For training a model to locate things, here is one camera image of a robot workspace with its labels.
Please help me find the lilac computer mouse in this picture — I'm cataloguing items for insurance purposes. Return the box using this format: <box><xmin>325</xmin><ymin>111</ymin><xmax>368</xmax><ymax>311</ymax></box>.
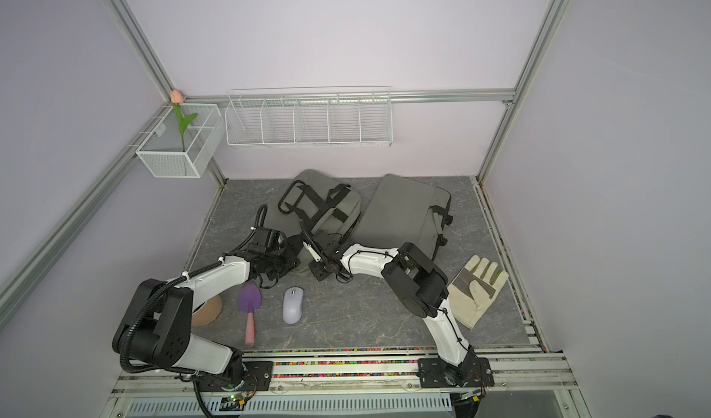
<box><xmin>283</xmin><ymin>287</ymin><xmax>305</xmax><ymax>325</ymax></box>

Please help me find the grey bag with black straps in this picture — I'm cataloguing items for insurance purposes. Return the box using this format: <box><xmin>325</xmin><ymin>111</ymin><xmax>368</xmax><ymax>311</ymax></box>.
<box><xmin>265</xmin><ymin>170</ymin><xmax>361</xmax><ymax>238</ymax></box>

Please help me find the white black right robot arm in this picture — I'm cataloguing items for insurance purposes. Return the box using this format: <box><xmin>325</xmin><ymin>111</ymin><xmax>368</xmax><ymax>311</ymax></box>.
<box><xmin>303</xmin><ymin>238</ymin><xmax>488</xmax><ymax>389</ymax></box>

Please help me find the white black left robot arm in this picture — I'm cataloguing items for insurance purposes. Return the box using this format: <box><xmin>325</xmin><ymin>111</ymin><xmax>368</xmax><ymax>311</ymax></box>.
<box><xmin>112</xmin><ymin>241</ymin><xmax>298</xmax><ymax>375</ymax></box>

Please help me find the purple pink object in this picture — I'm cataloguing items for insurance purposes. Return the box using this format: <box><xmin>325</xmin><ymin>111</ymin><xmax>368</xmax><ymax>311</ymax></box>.
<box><xmin>238</xmin><ymin>281</ymin><xmax>262</xmax><ymax>348</ymax></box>

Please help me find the brown pot with green plant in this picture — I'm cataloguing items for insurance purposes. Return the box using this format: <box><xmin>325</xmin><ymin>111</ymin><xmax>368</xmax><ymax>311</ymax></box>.
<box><xmin>192</xmin><ymin>295</ymin><xmax>223</xmax><ymax>327</ymax></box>

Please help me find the beige work glove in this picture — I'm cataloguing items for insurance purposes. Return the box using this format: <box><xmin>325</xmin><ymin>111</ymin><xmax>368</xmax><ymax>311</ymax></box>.
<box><xmin>448</xmin><ymin>255</ymin><xmax>509</xmax><ymax>329</ymax></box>

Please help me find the artificial pink tulip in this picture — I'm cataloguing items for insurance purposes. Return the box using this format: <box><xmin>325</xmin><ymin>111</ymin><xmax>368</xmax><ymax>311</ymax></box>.
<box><xmin>170</xmin><ymin>90</ymin><xmax>197</xmax><ymax>153</ymax></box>

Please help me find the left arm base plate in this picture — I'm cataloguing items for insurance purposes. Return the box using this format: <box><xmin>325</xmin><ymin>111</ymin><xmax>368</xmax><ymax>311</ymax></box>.
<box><xmin>196</xmin><ymin>361</ymin><xmax>274</xmax><ymax>392</ymax></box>

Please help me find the white wire wall shelf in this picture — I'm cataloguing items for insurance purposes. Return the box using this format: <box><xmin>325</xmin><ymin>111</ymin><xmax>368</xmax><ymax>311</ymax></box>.
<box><xmin>225</xmin><ymin>86</ymin><xmax>394</xmax><ymax>148</ymax></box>

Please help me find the white mesh wall basket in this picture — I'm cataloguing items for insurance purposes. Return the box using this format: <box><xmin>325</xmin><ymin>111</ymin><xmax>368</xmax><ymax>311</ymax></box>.
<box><xmin>136</xmin><ymin>103</ymin><xmax>226</xmax><ymax>178</ymax></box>

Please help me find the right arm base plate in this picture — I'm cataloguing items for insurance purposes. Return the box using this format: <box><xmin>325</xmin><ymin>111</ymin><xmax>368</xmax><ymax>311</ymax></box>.
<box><xmin>418</xmin><ymin>355</ymin><xmax>495</xmax><ymax>388</ymax></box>

